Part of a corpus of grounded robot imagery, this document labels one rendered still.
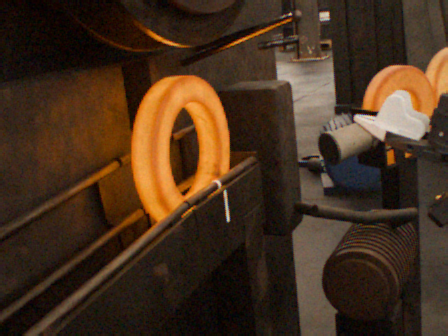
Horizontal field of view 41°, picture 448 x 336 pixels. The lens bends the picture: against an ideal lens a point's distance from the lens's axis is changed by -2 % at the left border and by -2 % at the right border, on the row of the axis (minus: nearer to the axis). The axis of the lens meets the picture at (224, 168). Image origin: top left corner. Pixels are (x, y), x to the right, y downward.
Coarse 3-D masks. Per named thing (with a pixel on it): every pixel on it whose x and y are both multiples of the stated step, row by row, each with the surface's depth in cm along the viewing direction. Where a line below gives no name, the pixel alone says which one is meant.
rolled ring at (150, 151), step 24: (168, 96) 69; (192, 96) 74; (216, 96) 80; (144, 120) 68; (168, 120) 69; (216, 120) 80; (144, 144) 68; (168, 144) 69; (216, 144) 81; (144, 168) 68; (168, 168) 70; (216, 168) 80; (144, 192) 69; (168, 192) 70; (192, 192) 79
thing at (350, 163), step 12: (336, 120) 306; (348, 120) 297; (324, 168) 295; (336, 168) 276; (348, 168) 275; (360, 168) 275; (372, 168) 274; (324, 180) 303; (336, 180) 279; (348, 180) 277; (360, 180) 276; (372, 180) 276; (324, 192) 293; (336, 192) 293; (348, 192) 292
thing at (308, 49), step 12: (300, 0) 923; (312, 0) 909; (312, 12) 909; (300, 24) 933; (312, 24) 913; (300, 36) 938; (312, 36) 930; (300, 48) 944; (312, 48) 936; (300, 60) 931; (312, 60) 921
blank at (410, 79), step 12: (384, 72) 108; (396, 72) 107; (408, 72) 109; (420, 72) 110; (372, 84) 108; (384, 84) 107; (396, 84) 108; (408, 84) 109; (420, 84) 111; (372, 96) 107; (384, 96) 107; (420, 96) 111; (432, 96) 113; (372, 108) 107; (420, 108) 112; (432, 108) 113
